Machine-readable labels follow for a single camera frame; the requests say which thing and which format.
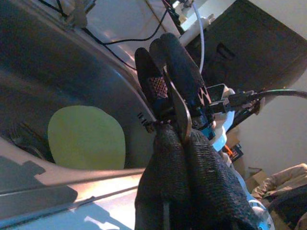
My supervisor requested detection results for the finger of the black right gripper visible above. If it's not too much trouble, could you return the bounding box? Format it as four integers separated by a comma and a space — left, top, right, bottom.
159, 32, 207, 108
134, 47, 171, 115

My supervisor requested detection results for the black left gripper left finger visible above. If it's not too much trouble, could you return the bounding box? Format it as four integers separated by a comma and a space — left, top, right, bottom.
133, 121, 192, 230

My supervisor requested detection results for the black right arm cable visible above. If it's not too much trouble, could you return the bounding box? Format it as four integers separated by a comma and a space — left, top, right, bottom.
227, 88, 307, 99

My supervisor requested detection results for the metal spoon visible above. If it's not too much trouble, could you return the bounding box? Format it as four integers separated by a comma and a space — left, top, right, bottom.
149, 37, 193, 146

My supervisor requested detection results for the brown cardboard box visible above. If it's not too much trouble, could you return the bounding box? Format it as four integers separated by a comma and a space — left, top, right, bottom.
244, 167, 267, 192

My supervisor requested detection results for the thin white hose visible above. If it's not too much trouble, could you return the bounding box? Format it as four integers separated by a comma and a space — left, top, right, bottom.
193, 2, 206, 74

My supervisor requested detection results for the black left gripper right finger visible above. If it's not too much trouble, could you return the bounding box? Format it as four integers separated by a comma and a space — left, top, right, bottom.
186, 131, 263, 230

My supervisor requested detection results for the beige blanket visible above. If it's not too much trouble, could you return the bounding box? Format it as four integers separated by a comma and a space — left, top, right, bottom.
251, 162, 307, 216

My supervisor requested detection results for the green round plate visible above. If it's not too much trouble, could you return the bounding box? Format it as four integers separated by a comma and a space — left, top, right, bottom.
47, 105, 127, 171

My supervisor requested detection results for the large black appliance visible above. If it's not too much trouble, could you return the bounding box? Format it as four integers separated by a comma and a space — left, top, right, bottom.
184, 0, 307, 93

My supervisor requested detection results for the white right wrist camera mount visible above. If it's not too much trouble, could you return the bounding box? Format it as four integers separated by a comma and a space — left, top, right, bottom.
206, 83, 237, 154

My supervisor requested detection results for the stainless steel sink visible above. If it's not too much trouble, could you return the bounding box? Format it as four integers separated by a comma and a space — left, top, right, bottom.
0, 0, 159, 216

